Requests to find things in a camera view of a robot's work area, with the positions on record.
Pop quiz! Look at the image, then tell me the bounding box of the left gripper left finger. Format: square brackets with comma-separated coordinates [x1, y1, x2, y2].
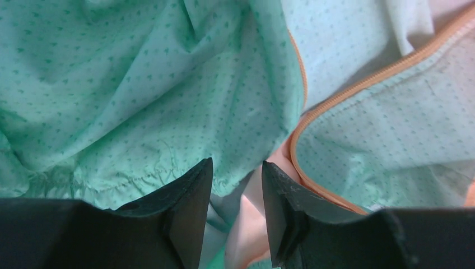
[1, 158, 213, 268]

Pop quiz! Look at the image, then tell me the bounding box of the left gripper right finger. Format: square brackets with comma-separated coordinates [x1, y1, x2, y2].
[262, 162, 474, 269]

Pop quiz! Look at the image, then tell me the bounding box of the orange and teal jacket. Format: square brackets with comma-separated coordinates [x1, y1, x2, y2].
[1, 1, 474, 268]

